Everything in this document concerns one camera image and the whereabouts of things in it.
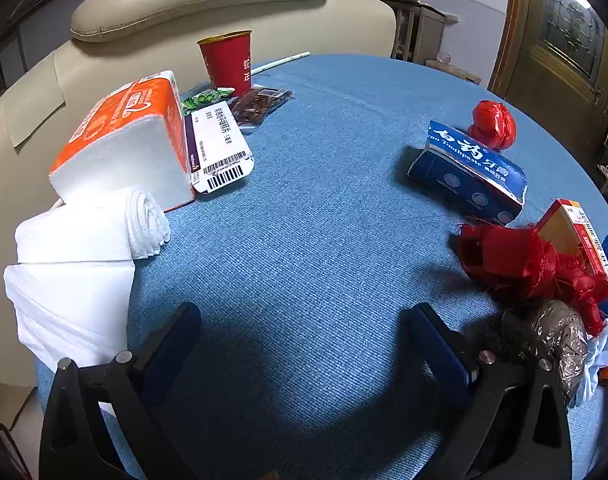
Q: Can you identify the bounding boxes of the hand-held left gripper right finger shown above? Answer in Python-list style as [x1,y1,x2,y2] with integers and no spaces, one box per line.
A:
[400,302,574,480]

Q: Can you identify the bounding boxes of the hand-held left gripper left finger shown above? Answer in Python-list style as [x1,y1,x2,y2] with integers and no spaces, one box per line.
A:
[39,301,202,480]

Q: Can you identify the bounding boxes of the brown plastic bag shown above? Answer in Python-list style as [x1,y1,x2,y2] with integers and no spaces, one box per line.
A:
[501,300,590,403]

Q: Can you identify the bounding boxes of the red frayed mesh cloth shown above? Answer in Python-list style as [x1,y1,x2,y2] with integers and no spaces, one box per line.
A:
[454,222,605,336]

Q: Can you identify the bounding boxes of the white plastic bag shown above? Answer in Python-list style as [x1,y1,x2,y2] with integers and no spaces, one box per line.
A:
[571,330,608,408]

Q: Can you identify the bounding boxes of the red and white box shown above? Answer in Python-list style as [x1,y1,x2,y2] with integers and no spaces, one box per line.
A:
[535,199,608,276]

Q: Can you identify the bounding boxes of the blue toothpaste box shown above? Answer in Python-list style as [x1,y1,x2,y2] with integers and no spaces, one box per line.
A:
[407,120,529,226]

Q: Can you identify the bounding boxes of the red plastic bag ball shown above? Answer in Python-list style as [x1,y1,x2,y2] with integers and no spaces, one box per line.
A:
[467,100,517,151]

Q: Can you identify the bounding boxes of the white tissue paper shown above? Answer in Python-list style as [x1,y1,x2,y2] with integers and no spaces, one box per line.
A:
[3,184,172,376]

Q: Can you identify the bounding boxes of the blue tablecloth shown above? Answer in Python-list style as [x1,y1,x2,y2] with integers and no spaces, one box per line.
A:
[34,52,608,480]

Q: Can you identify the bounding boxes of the orange tissue pack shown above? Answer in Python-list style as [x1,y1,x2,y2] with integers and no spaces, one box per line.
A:
[48,71,197,213]

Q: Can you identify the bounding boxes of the white barcode medicine box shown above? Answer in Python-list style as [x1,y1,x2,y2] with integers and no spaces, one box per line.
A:
[183,105,256,194]

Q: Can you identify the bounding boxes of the green candy wrapper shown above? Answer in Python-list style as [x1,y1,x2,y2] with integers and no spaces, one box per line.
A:
[181,86,236,111]

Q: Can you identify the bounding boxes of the dark snack packet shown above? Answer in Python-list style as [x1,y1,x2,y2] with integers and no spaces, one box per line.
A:
[230,87,294,133]

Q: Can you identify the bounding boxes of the brown cardboard box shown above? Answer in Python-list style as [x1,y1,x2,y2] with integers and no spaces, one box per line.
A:
[424,55,482,86]

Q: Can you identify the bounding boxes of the red paper cup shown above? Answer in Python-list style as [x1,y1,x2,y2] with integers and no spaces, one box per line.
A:
[197,30,253,97]

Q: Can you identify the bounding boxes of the white straw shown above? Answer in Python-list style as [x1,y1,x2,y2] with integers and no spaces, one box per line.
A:
[250,51,311,75]

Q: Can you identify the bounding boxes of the grey cabinet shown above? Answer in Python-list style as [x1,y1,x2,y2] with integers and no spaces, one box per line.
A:
[414,7,447,63]

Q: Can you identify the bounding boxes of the wooden glass door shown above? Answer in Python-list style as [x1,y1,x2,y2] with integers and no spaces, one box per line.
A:
[489,0,608,121]

